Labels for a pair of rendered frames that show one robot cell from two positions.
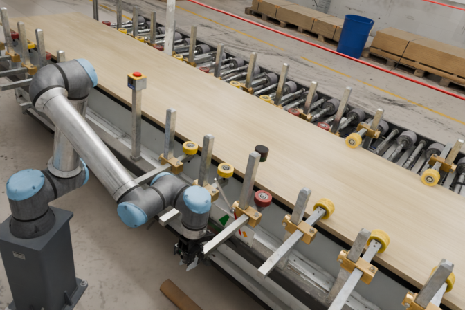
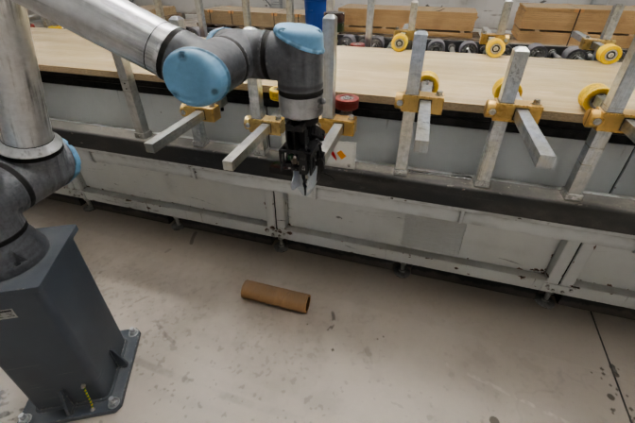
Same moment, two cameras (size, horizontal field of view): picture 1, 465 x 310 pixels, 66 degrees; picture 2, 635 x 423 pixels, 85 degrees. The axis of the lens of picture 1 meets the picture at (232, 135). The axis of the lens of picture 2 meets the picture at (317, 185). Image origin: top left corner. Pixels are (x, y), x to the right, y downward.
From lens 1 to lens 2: 0.76 m
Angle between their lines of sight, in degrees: 15
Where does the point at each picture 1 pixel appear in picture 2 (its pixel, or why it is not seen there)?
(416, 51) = (380, 17)
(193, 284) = (278, 276)
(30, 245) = (17, 286)
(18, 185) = not seen: outside the picture
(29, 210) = not seen: outside the picture
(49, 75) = not seen: outside the picture
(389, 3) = not seen: outside the picture
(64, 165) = (25, 135)
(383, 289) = (520, 155)
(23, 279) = (28, 353)
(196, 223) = (312, 80)
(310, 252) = (418, 157)
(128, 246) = (175, 270)
